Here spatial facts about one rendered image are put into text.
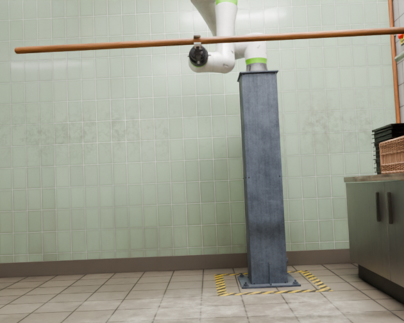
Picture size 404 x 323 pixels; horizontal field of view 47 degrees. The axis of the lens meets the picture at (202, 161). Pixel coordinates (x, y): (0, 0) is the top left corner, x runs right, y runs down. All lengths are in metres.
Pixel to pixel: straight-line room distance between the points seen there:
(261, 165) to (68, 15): 1.79
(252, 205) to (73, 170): 1.35
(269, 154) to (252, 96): 0.34
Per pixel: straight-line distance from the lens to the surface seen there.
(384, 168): 2.38
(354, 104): 3.41
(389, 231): 2.25
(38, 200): 3.42
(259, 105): 2.66
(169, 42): 2.08
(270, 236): 2.64
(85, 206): 3.32
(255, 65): 2.75
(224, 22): 2.47
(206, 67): 2.38
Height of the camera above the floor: 0.55
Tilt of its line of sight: 3 degrees up
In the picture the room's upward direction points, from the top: 2 degrees counter-clockwise
